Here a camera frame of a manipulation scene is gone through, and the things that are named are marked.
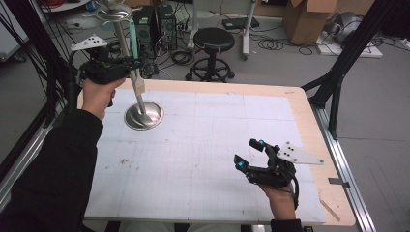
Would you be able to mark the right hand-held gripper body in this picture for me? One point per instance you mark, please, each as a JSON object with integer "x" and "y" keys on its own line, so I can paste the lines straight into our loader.
{"x": 277, "y": 172}

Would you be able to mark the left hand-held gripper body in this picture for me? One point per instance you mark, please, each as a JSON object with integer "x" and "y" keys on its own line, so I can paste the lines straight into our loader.
{"x": 103, "y": 69}

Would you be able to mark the person's left hand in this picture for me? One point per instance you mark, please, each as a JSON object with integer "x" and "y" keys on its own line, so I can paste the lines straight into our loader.
{"x": 95, "y": 96}

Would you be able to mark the person's right hand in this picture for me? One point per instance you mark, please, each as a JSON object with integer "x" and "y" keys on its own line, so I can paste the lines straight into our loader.
{"x": 280, "y": 201}

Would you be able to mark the green circuit board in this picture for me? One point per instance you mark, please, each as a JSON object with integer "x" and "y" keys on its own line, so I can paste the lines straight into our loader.
{"x": 151, "y": 71}

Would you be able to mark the black computer tower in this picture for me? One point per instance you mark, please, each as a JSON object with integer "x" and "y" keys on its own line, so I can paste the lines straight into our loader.
{"x": 167, "y": 29}
{"x": 143, "y": 29}

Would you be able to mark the white grid mat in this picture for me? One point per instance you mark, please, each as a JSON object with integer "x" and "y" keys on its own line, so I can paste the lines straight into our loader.
{"x": 209, "y": 145}

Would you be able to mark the thin wooden stick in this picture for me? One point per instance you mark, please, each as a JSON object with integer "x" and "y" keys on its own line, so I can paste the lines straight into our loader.
{"x": 329, "y": 210}

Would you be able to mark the round white table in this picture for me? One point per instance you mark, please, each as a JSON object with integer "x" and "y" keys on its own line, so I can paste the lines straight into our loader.
{"x": 64, "y": 5}

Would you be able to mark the black round stool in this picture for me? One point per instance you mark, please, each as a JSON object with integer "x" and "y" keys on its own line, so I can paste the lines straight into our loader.
{"x": 213, "y": 40}

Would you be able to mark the black flat device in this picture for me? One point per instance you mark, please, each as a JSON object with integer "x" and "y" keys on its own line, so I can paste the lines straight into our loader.
{"x": 240, "y": 23}

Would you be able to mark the large cardboard box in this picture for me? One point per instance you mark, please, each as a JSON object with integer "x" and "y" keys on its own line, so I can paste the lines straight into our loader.
{"x": 309, "y": 25}

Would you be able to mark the white flat board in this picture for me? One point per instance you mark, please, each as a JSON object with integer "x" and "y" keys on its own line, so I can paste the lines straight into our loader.
{"x": 370, "y": 53}

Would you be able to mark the grey rounded device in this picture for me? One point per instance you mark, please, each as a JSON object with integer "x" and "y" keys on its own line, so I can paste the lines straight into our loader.
{"x": 345, "y": 27}

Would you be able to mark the grey metal bracket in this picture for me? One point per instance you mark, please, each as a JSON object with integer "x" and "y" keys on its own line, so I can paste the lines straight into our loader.
{"x": 338, "y": 182}

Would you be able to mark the aluminium rail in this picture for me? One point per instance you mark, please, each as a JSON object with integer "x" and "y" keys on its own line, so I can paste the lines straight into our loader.
{"x": 345, "y": 167}
{"x": 22, "y": 164}

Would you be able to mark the white frame desk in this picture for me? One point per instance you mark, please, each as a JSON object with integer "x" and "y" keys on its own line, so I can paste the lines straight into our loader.
{"x": 248, "y": 32}

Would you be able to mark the black metal frame strut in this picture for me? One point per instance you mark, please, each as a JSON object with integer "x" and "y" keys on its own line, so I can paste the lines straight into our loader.
{"x": 348, "y": 51}

